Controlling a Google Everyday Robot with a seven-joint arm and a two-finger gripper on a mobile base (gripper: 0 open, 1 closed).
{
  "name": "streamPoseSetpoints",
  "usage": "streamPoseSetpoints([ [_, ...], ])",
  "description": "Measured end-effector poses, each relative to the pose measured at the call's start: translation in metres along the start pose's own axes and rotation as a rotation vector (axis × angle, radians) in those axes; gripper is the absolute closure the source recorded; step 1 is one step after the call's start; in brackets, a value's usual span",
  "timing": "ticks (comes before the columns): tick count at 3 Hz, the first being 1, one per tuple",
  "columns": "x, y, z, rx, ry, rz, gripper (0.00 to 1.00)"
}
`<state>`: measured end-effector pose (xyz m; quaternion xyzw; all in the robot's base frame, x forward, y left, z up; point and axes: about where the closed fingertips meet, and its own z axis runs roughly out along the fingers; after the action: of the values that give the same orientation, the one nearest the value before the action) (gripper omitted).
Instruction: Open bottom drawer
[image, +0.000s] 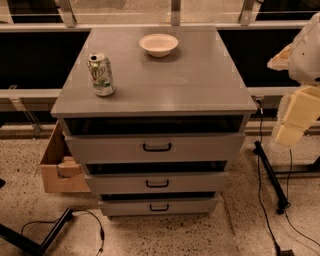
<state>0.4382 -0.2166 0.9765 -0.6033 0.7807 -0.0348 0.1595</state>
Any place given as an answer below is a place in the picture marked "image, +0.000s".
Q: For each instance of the grey bottom drawer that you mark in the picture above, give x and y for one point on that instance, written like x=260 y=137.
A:
x=158 y=206

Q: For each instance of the grey drawer cabinet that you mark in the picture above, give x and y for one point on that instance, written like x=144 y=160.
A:
x=196 y=89

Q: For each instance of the grey drawer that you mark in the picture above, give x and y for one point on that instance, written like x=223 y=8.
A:
x=155 y=148
x=157 y=182
x=158 y=206

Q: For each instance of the grey middle drawer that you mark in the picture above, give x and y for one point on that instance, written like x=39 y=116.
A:
x=157 y=182

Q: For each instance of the black stand leg left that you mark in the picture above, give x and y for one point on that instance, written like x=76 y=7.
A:
x=31 y=246

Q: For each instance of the black stand leg right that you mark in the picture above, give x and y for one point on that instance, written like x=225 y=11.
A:
x=282 y=199

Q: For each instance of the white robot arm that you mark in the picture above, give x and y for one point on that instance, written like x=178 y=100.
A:
x=301 y=58

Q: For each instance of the brown cardboard box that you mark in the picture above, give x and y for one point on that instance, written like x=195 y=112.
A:
x=60 y=172

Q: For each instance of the green white soda can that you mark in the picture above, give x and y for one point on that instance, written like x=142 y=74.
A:
x=100 y=69

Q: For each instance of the black stand leg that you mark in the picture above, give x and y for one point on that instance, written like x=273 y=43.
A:
x=282 y=199
x=31 y=246

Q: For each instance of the grey top drawer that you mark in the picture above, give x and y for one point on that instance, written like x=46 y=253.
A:
x=155 y=148

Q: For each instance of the white paper bowl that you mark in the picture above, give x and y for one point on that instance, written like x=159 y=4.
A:
x=158 y=45

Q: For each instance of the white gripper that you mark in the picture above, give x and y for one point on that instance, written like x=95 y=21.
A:
x=306 y=61

